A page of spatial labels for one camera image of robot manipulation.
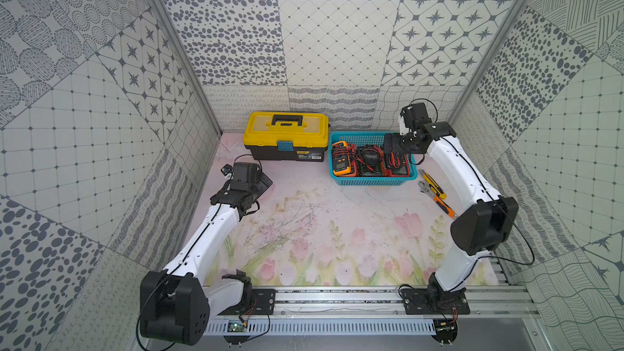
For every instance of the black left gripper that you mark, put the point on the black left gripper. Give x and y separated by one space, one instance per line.
261 184

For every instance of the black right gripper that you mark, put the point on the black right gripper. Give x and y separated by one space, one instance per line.
416 152

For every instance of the black multimeter red leads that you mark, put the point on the black multimeter red leads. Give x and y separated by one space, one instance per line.
392 144

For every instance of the dark green wide multimeter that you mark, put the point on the dark green wide multimeter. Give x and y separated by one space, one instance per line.
369 159

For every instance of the yellow orange multimeter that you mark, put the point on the yellow orange multimeter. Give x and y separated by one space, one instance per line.
343 159

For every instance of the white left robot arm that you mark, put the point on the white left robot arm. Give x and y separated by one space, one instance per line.
175 306

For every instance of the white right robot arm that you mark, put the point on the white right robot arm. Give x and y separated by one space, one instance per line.
485 216

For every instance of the teal plastic basket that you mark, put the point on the teal plastic basket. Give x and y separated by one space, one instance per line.
362 138

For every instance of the yellow utility knife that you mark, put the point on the yellow utility knife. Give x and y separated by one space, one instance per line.
433 185

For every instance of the yellow black toolbox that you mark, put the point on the yellow black toolbox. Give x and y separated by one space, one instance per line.
287 136

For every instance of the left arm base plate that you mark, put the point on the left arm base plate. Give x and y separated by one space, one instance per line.
258 302

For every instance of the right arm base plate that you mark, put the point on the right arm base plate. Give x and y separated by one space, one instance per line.
419 301

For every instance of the aluminium mounting rail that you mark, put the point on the aluminium mounting rail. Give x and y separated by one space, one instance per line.
361 311

